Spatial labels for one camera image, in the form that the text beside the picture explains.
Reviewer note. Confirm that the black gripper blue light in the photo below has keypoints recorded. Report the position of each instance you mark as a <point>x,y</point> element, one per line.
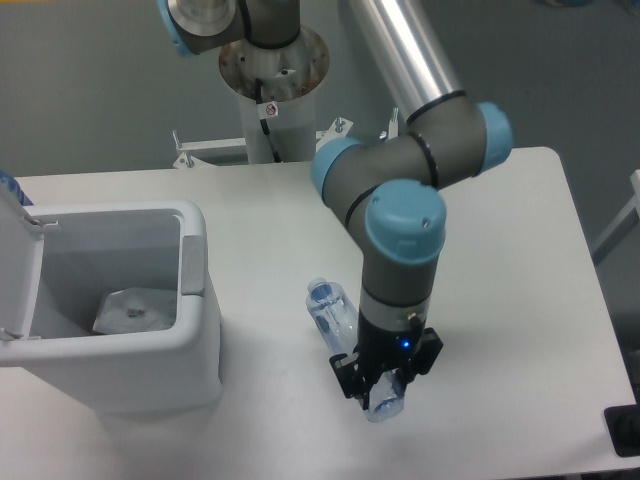
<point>412,351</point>

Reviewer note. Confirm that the clear crushed plastic bottle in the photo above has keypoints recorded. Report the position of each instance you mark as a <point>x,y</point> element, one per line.
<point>336,319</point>

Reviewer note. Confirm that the white plastic wrapper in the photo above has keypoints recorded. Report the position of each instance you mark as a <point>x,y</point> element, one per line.
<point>136,310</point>

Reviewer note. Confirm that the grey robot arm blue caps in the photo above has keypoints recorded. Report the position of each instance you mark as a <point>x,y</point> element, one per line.
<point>386,196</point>

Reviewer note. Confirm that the white plastic trash can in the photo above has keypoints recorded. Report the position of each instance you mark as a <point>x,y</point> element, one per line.
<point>93,250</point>

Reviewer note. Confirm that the black clamp at table edge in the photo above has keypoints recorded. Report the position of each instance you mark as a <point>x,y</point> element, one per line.
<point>623,426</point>

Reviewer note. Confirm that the blue object behind lid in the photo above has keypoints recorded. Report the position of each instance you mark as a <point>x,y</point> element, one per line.
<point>13,186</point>

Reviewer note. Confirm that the white frame at right edge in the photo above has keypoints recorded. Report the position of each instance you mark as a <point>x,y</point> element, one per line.
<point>620,226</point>

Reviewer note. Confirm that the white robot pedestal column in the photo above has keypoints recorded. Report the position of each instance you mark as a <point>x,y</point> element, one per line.
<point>276,89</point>

